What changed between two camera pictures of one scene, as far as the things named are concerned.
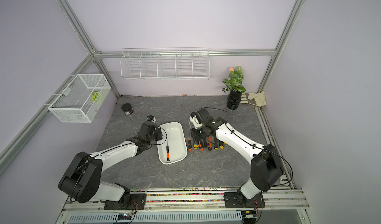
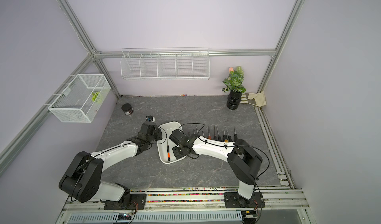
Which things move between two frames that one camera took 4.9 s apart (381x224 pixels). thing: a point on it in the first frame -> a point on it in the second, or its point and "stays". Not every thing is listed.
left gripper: x=158 y=131 stays
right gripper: x=194 y=134 -> x=175 y=153
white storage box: x=173 y=133 stays
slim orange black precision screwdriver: x=168 y=154 stays
